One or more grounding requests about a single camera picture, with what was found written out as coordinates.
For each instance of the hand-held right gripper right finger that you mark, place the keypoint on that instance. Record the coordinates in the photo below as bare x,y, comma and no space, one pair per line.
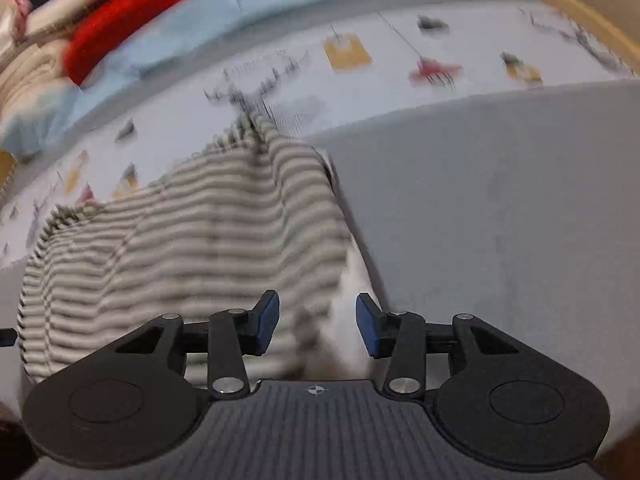
369,325

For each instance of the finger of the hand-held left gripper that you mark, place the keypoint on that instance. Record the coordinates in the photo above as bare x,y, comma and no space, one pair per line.
5,337

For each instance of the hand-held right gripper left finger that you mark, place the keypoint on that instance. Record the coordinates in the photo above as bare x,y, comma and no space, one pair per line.
265,322

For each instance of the black white striped garment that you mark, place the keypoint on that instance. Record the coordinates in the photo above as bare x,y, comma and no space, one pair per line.
200,240

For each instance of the beige folded clothes pile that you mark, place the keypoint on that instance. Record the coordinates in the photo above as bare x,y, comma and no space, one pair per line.
30,70

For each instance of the printed grey bed sheet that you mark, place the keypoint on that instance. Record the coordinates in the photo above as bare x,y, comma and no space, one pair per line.
475,185

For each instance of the light blue blanket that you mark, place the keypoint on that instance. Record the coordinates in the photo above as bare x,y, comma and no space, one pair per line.
165,35

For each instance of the red cloth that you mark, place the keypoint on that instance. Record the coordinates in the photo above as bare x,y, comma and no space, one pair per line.
130,20

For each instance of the wooden bed frame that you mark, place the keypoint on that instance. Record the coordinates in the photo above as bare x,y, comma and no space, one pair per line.
585,5

